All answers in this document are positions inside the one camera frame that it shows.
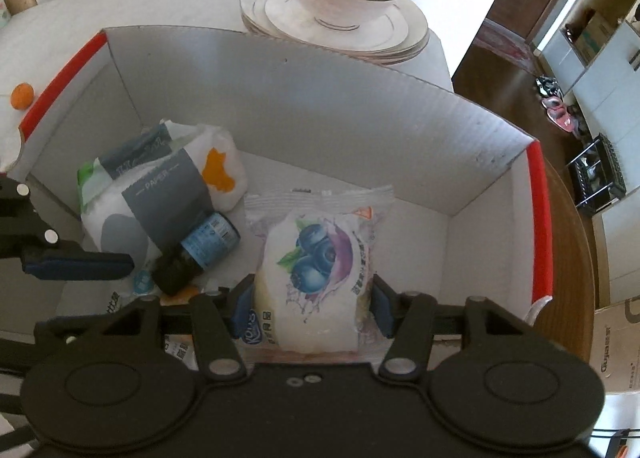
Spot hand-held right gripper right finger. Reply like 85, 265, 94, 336
371, 274, 568, 381

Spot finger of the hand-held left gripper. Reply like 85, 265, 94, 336
0, 175, 136, 281

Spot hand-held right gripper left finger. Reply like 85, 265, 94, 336
35, 274, 257, 381

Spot white packet with orange print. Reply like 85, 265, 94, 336
107, 268, 236, 369

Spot dark bottle with blue label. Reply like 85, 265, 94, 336
151, 212, 241, 296

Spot blueberry bread packet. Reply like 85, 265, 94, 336
245, 185, 396, 356

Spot white tissue pack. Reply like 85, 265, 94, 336
77, 121, 249, 269

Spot red cardboard box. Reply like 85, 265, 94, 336
10, 27, 555, 369

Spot orange tangerine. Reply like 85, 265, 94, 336
10, 83, 35, 110

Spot large cardboard box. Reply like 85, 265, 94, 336
589, 298, 640, 396

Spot pink shoes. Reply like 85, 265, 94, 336
542, 96, 576, 131

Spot small white gold-rimmed plate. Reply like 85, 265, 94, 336
264, 0, 408, 50

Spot stacked white bowl and plates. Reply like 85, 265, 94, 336
240, 0, 431, 65

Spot small cardboard box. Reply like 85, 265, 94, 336
575, 11, 621, 62

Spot black wire rack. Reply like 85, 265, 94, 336
567, 134, 628, 216

